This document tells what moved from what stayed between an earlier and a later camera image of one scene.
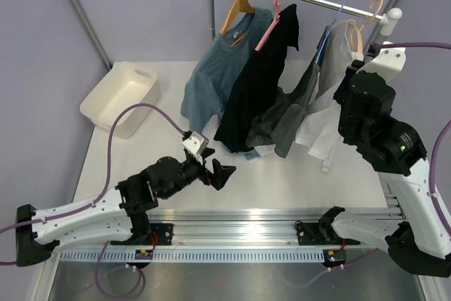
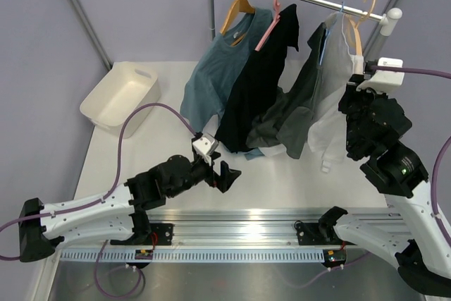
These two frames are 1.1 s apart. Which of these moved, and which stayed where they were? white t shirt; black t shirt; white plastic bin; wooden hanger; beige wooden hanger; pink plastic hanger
Moved: beige wooden hanger; white t shirt
Stayed: wooden hanger; black t shirt; white plastic bin; pink plastic hanger
